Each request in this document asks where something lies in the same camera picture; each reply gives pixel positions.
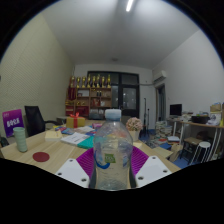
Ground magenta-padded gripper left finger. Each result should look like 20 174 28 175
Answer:
54 147 96 189

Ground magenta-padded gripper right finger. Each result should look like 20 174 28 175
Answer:
130 145 174 189

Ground clear plastic water bottle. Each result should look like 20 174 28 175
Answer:
89 108 137 191

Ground teal book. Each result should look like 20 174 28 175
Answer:
77 135 96 150

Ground yellow notebook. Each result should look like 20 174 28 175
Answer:
153 146 175 159
44 129 64 143

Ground pink flowers in white pot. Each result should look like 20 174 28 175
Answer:
125 116 144 143

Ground blue book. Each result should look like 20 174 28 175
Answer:
54 125 76 136

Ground stack of books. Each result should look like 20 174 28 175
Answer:
154 120 173 140

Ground yellow gift box red ribbon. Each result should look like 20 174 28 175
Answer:
65 112 86 129

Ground flat round red coaster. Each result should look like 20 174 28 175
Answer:
32 151 51 163

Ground black tripod stand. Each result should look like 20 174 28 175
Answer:
143 97 151 130

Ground small round side table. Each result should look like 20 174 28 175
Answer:
55 115 68 125

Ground black computer monitor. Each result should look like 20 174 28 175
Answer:
169 103 183 117

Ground red shelf unit with trophies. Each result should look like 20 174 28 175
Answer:
64 73 113 120

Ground white round stool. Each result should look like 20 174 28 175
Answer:
192 140 212 165

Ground black framed glass door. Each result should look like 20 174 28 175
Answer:
87 70 141 118

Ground black office chair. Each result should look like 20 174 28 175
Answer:
24 105 63 138

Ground pale green ribbed cup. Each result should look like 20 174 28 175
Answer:
12 126 29 153

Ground wooden side desk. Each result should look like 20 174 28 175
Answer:
166 116 224 161

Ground purple sign board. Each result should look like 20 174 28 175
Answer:
1 108 25 138

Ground ceiling tube light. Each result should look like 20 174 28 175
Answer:
125 0 135 13

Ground white wall air conditioner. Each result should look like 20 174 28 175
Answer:
152 69 168 84

